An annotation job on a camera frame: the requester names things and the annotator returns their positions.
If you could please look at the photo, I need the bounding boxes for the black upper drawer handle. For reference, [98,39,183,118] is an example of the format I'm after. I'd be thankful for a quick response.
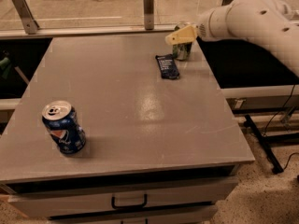
[110,194,148,210]

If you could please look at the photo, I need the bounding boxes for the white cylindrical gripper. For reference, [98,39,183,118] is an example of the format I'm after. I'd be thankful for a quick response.
[165,5,236,46]

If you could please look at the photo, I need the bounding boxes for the black floor cable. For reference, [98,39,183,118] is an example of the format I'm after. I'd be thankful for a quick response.
[281,152,299,170]

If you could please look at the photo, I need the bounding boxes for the black metal stand leg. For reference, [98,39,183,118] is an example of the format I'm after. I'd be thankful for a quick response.
[243,114,299,175]

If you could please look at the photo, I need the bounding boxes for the lower grey drawer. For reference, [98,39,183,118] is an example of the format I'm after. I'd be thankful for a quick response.
[49,205,217,224]

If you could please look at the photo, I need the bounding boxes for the middle metal railing bracket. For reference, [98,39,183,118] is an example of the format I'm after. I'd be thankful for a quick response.
[143,0,154,30]

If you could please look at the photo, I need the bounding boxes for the upper grey drawer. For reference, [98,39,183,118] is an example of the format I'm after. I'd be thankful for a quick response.
[8,176,237,217]

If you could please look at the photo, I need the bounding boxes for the blue Pepsi can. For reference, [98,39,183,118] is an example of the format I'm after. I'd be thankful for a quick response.
[42,101,86,155]

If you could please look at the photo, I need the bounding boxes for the left metal railing bracket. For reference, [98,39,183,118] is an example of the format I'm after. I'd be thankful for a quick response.
[11,0,39,35]

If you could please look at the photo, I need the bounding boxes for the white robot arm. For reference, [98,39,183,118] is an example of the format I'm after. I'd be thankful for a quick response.
[165,0,299,76]

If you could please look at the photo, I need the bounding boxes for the dark blue rxbar wrapper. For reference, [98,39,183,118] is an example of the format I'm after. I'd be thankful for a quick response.
[155,54,179,80]

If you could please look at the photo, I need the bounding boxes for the green object at left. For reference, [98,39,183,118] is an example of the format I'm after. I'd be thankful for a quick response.
[0,57,12,79]

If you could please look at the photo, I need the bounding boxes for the green soda can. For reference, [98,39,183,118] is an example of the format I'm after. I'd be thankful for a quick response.
[171,21,194,62]

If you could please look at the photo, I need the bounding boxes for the grey drawer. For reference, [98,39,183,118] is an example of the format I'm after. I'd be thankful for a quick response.
[49,205,217,224]
[8,176,237,217]

